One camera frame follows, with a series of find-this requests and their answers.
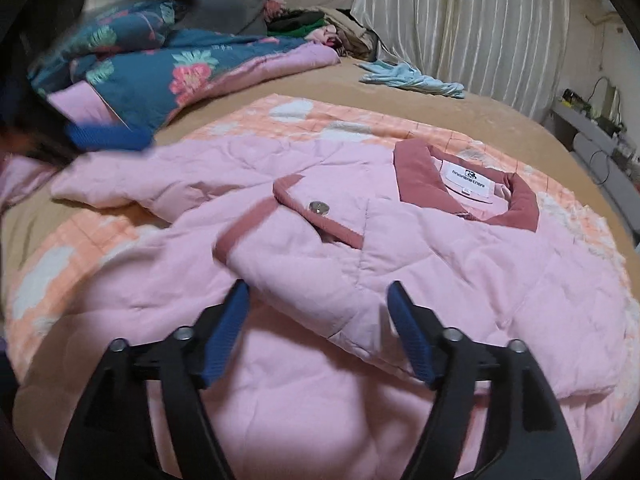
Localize light blue garment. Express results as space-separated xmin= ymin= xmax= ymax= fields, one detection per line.
xmin=357 ymin=58 xmax=467 ymax=99

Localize blue floral quilt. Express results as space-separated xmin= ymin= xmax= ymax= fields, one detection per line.
xmin=0 ymin=0 xmax=343 ymax=208

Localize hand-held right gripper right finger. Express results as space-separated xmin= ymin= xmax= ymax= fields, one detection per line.
xmin=387 ymin=280 xmax=583 ymax=480

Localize cluster of small desk items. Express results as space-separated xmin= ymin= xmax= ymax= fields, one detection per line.
xmin=562 ymin=77 xmax=640 ymax=161

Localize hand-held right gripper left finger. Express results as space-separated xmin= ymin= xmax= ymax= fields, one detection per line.
xmin=55 ymin=279 xmax=251 ymax=480

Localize bed with tan sheet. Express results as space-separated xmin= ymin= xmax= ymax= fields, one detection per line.
xmin=0 ymin=55 xmax=640 ymax=480

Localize pile of mixed clothes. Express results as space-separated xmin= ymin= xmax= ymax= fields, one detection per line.
xmin=265 ymin=0 xmax=381 ymax=61

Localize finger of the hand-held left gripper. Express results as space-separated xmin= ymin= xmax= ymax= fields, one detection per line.
xmin=30 ymin=107 xmax=153 ymax=166

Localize orange plaid cartoon blanket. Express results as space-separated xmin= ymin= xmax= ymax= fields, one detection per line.
xmin=0 ymin=92 xmax=640 ymax=431

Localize grey pillow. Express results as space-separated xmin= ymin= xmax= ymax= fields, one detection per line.
xmin=185 ymin=0 xmax=271 ymax=38

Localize grey curved desk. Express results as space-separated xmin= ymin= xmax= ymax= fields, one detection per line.
xmin=550 ymin=100 xmax=640 ymax=241

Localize pink quilted blanket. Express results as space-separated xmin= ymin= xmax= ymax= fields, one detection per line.
xmin=10 ymin=135 xmax=623 ymax=480

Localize cream striped curtain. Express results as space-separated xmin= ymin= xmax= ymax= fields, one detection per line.
xmin=350 ymin=0 xmax=573 ymax=111

